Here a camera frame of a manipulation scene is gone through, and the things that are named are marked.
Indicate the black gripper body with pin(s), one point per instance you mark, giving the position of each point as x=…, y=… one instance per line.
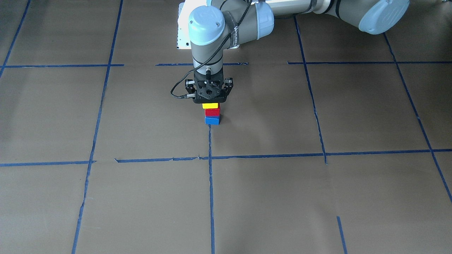
x=189, y=85

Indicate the yellow wooden block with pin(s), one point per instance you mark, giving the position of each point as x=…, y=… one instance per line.
x=210, y=105

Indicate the red wooden block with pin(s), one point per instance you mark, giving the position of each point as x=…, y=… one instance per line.
x=212, y=112

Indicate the blue wooden block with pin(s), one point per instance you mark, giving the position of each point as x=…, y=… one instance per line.
x=212, y=120

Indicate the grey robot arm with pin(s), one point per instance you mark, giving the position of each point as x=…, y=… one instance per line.
x=208, y=27

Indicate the brown paper table cover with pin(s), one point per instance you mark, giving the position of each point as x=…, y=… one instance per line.
x=332, y=141

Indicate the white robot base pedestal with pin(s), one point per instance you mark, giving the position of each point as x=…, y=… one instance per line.
x=185, y=8

